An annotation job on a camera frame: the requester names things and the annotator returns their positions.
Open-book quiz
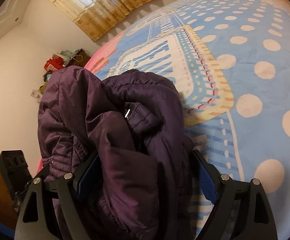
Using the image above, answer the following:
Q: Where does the dark purple quilted jacket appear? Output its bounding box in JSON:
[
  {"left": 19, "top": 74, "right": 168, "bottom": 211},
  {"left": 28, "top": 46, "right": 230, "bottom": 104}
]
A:
[{"left": 38, "top": 66, "right": 194, "bottom": 239}]

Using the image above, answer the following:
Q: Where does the white greeting card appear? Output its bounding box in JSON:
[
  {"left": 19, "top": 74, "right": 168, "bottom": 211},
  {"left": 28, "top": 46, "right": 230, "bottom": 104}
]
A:
[{"left": 30, "top": 89, "right": 42, "bottom": 102}]

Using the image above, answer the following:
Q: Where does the green cloth on desk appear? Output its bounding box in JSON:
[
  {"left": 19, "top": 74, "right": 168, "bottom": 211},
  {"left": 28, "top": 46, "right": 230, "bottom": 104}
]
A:
[{"left": 38, "top": 70, "right": 52, "bottom": 94}]

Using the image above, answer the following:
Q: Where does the red gift box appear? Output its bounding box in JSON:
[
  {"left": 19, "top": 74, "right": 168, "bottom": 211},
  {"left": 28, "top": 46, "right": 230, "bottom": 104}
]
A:
[{"left": 44, "top": 57, "right": 64, "bottom": 72}]

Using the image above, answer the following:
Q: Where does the brown wooden desk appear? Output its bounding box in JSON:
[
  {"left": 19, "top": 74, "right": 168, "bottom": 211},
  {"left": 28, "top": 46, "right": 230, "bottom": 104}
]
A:
[{"left": 65, "top": 49, "right": 91, "bottom": 67}]

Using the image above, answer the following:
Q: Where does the pink and blue bed blanket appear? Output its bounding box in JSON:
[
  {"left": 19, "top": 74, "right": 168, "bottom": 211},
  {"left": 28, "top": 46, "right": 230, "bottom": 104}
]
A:
[{"left": 84, "top": 0, "right": 290, "bottom": 239}]

